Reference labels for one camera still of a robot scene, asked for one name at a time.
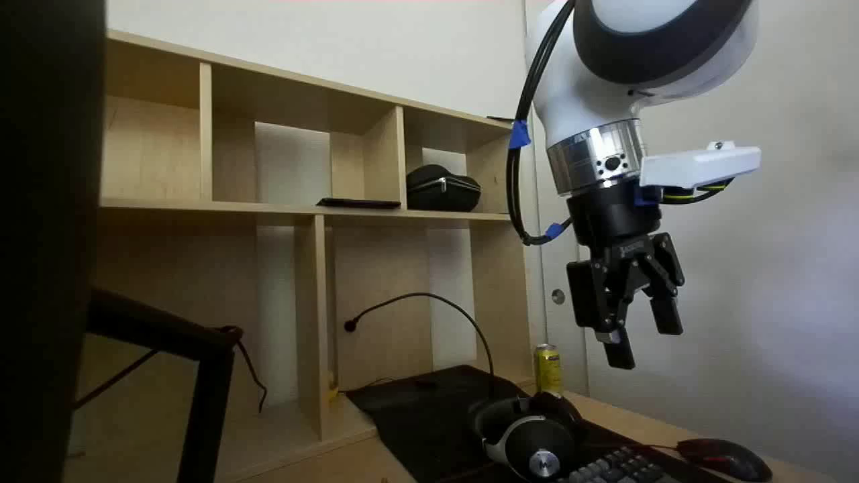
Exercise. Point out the black monitor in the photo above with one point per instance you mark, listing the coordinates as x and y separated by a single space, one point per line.
52 73

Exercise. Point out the black headphones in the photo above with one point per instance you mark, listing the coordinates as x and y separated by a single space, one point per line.
536 437

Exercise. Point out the black red computer mouse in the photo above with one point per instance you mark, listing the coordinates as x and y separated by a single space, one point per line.
726 458

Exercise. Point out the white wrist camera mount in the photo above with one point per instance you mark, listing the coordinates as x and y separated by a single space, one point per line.
699 167

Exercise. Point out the black desk mat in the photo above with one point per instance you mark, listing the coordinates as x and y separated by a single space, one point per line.
425 422

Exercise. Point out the black case on shelf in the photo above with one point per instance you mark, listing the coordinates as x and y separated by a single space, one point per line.
432 186

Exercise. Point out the black keyboard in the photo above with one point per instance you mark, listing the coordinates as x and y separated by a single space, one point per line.
621 465

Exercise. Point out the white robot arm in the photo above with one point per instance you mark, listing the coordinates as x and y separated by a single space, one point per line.
594 69

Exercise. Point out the flat black item on shelf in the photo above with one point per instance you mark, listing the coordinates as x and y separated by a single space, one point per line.
357 205

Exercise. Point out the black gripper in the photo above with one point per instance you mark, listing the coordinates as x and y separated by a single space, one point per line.
625 254

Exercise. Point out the wooden shelf unit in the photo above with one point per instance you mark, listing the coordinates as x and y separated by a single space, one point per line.
209 182

